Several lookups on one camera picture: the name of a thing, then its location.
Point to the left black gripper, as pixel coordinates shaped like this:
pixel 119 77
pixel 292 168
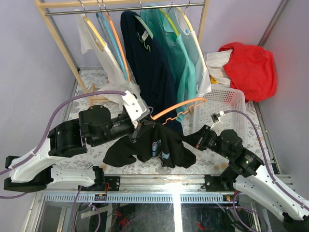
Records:
pixel 143 125

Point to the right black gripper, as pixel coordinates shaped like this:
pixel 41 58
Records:
pixel 197 139

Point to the black t shirt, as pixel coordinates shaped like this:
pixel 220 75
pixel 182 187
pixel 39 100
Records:
pixel 158 141

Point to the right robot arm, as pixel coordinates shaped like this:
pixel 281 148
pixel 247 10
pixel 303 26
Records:
pixel 248 173

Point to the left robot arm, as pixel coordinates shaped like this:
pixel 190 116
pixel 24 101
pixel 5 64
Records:
pixel 37 171

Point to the pale blue hanging t shirt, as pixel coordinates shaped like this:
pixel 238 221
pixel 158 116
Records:
pixel 193 49

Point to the navy hanging t shirt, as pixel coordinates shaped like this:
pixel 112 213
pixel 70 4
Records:
pixel 148 63

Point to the teal hanging t shirt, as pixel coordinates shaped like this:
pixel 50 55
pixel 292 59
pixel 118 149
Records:
pixel 181 66

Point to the pale yellow hanger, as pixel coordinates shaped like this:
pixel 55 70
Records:
pixel 90 38

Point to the white hanging t shirt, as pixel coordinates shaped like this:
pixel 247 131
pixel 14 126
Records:
pixel 114 73

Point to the mint green hanger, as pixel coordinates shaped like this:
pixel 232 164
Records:
pixel 144 24

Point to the blue hanger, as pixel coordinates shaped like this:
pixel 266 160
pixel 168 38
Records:
pixel 108 34

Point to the white plastic laundry basket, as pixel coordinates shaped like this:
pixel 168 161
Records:
pixel 222 98

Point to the white crumpled cloth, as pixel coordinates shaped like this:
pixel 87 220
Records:
pixel 215 62

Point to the red cloth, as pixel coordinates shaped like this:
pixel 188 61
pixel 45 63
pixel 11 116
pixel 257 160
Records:
pixel 251 69

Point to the wooden clothes rack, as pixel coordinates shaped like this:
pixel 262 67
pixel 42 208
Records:
pixel 43 9

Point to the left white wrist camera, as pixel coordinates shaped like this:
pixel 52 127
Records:
pixel 136 108

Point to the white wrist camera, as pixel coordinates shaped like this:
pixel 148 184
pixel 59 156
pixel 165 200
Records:
pixel 217 121
pixel 136 108

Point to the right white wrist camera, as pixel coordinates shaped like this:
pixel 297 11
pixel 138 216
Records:
pixel 217 121

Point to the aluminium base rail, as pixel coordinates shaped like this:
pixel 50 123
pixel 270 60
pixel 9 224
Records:
pixel 134 188

